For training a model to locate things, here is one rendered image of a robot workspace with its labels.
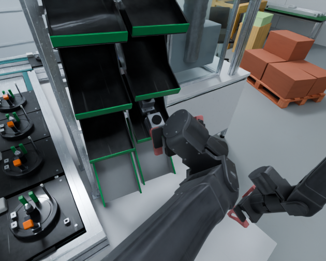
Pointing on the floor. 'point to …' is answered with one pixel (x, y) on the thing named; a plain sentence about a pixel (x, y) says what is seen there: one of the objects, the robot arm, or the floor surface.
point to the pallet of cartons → (286, 69)
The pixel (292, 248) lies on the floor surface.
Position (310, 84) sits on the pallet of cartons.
